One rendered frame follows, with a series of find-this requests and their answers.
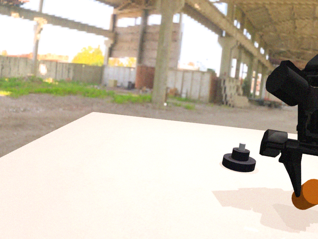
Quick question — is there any orange knob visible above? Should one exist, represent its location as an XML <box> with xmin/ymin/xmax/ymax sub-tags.
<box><xmin>291</xmin><ymin>179</ymin><xmax>318</xmax><ymax>210</ymax></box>

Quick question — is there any grey round pedestal with silver shaft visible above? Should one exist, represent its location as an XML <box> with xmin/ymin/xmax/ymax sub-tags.
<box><xmin>222</xmin><ymin>142</ymin><xmax>256</xmax><ymax>173</ymax></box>

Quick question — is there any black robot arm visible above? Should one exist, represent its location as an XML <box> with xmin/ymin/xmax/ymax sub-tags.
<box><xmin>265</xmin><ymin>54</ymin><xmax>318</xmax><ymax>139</ymax></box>

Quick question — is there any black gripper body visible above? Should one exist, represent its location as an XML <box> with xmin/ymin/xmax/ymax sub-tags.
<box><xmin>259</xmin><ymin>107</ymin><xmax>318</xmax><ymax>158</ymax></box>

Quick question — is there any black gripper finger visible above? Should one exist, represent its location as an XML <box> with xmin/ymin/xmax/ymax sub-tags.
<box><xmin>278</xmin><ymin>147</ymin><xmax>303</xmax><ymax>197</ymax></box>

